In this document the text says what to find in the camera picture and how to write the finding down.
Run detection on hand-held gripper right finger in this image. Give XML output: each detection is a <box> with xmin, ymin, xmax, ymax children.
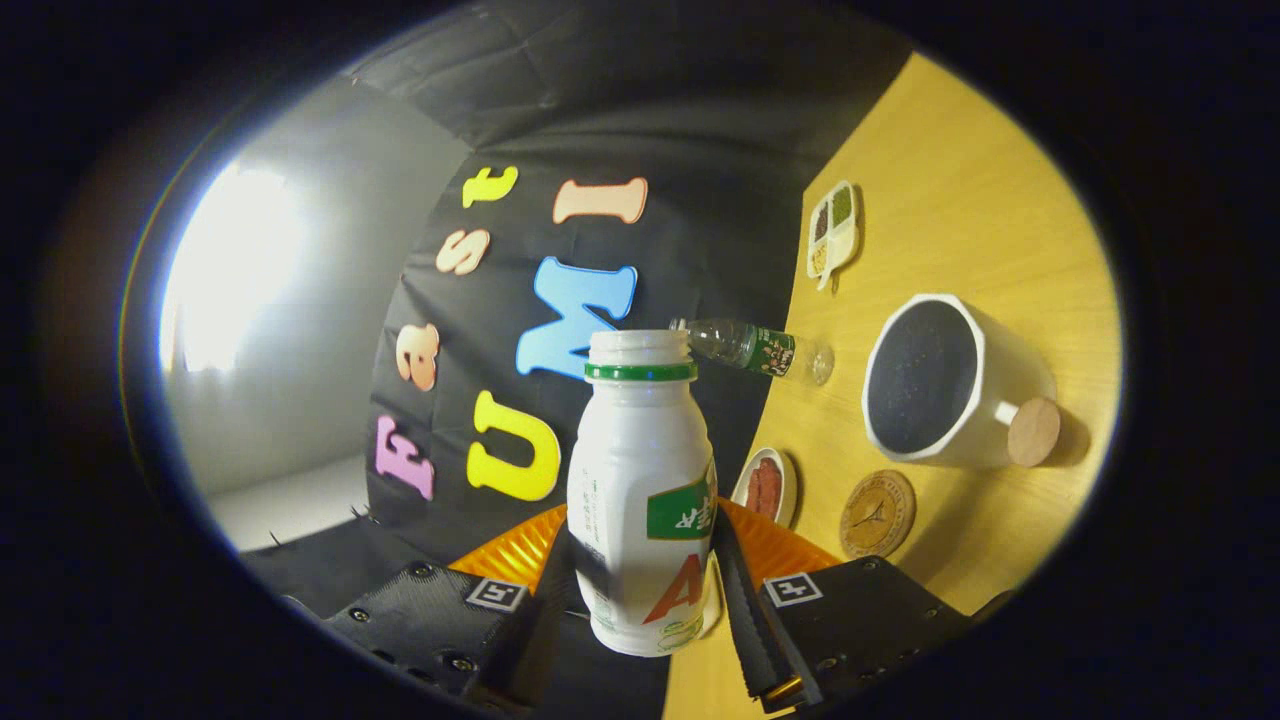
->
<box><xmin>707</xmin><ymin>497</ymin><xmax>973</xmax><ymax>713</ymax></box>

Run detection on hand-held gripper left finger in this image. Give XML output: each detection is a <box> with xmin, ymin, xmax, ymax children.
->
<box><xmin>285</xmin><ymin>503</ymin><xmax>611</xmax><ymax>715</ymax></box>

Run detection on round cork coaster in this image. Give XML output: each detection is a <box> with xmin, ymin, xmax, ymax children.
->
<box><xmin>839</xmin><ymin>469</ymin><xmax>917</xmax><ymax>560</ymax></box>

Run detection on white juice bottle green label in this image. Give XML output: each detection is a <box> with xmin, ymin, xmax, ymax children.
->
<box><xmin>566</xmin><ymin>330</ymin><xmax>719</xmax><ymax>658</ymax></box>

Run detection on white cup with wooden handle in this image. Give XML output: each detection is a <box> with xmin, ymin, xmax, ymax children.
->
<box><xmin>862</xmin><ymin>293</ymin><xmax>1063</xmax><ymax>470</ymax></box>

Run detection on clear plastic water bottle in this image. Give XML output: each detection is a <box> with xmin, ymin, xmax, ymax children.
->
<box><xmin>669</xmin><ymin>317</ymin><xmax>836</xmax><ymax>387</ymax></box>

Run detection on red sausage pieces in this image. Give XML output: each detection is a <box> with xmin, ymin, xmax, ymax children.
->
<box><xmin>745</xmin><ymin>457</ymin><xmax>784</xmax><ymax>519</ymax></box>

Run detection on round white plate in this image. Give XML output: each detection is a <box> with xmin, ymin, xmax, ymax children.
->
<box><xmin>730</xmin><ymin>447</ymin><xmax>799</xmax><ymax>529</ymax></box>

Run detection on white divided tray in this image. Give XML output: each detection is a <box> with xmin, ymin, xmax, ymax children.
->
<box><xmin>806</xmin><ymin>180</ymin><xmax>861</xmax><ymax>292</ymax></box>

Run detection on black backdrop cloth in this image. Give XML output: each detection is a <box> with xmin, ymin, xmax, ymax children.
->
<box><xmin>240</xmin><ymin>0</ymin><xmax>911</xmax><ymax>716</ymax></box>

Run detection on wooden table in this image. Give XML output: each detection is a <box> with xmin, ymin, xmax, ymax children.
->
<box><xmin>660</xmin><ymin>50</ymin><xmax>1123</xmax><ymax>720</ymax></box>

